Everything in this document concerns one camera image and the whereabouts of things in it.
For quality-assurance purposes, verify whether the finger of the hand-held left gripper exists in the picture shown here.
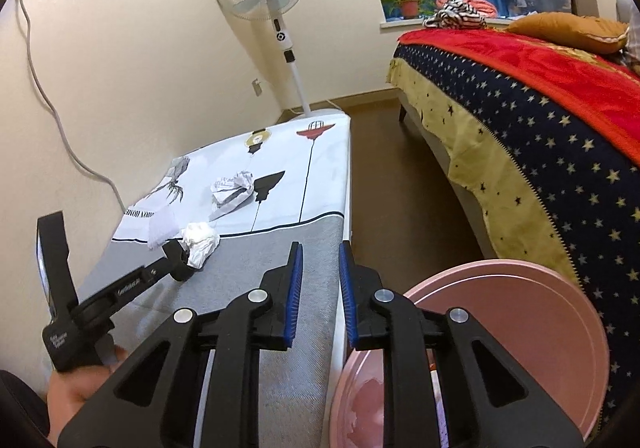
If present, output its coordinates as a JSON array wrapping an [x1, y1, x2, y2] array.
[[75, 240, 195, 315]]

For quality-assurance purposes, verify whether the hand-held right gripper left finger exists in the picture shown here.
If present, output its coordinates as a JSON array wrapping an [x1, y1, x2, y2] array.
[[57, 241, 304, 448]]

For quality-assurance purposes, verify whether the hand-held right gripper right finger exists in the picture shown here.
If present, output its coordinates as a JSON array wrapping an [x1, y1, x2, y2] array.
[[338, 241, 586, 448]]

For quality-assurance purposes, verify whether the white tissue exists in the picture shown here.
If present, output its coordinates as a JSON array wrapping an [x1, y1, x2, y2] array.
[[181, 222, 221, 271]]

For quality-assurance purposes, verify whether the white grey paper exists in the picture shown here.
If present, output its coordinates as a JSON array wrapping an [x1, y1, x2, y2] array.
[[207, 170, 256, 221]]

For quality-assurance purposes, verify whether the pink round bin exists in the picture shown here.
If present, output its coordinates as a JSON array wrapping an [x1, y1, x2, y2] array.
[[330, 259, 612, 448]]

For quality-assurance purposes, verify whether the person's left hand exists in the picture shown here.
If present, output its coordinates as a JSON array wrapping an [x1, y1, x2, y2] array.
[[46, 345, 131, 439]]

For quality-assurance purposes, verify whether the bed with starry blanket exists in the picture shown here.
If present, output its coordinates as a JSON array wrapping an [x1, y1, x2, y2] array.
[[386, 30, 640, 434]]

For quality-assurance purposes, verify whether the potted green plant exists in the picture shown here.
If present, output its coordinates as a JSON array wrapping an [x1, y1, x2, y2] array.
[[380, 0, 436, 20]]

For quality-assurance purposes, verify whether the striped cloth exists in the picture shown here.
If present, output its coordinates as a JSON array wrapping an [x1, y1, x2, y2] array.
[[422, 0, 488, 30]]

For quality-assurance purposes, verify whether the pink cloth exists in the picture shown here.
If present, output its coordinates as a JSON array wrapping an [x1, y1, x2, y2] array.
[[435, 0, 498, 19]]

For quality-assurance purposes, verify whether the orange brown pillow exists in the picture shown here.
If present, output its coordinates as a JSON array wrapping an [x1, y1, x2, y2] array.
[[505, 12, 631, 55]]

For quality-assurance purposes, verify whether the grey pillow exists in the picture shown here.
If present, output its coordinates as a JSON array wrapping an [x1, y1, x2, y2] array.
[[615, 0, 640, 66]]

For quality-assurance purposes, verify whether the grey wall cable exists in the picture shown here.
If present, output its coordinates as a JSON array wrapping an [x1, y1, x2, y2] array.
[[17, 0, 126, 209]]

